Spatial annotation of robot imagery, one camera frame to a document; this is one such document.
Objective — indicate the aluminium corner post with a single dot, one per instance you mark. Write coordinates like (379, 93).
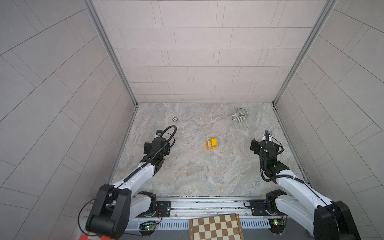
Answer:
(324, 14)
(107, 44)

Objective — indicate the aluminium corner post right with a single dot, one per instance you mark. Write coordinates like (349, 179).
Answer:
(324, 14)

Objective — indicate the striped ceramic mug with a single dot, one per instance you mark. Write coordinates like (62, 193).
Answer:
(240, 115)

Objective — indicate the circuit board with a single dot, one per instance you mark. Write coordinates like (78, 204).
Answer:
(277, 226)
(148, 226)

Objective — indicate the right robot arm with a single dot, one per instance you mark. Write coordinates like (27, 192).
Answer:
(322, 217)

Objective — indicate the checkered chess board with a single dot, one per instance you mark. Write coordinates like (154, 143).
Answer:
(223, 227)

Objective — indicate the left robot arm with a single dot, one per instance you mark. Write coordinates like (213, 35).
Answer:
(115, 205)

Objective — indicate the orange supermarket wooden block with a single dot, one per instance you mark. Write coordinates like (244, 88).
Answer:
(208, 144)

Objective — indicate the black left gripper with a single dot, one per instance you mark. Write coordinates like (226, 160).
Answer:
(147, 147)

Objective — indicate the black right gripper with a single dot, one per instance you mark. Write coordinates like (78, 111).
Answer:
(256, 145)

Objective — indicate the red white object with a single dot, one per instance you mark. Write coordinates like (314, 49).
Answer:
(85, 237)

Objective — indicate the left circuit board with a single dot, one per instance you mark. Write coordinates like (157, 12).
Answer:
(148, 226)

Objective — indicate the right circuit board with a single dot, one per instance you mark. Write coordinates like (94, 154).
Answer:
(277, 226)

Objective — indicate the yellow rectangular wooden block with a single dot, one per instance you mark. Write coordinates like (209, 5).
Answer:
(213, 142)

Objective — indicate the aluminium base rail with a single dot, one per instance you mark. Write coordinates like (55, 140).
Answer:
(205, 205)

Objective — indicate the aluminium corner post left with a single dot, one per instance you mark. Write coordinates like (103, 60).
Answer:
(107, 44)

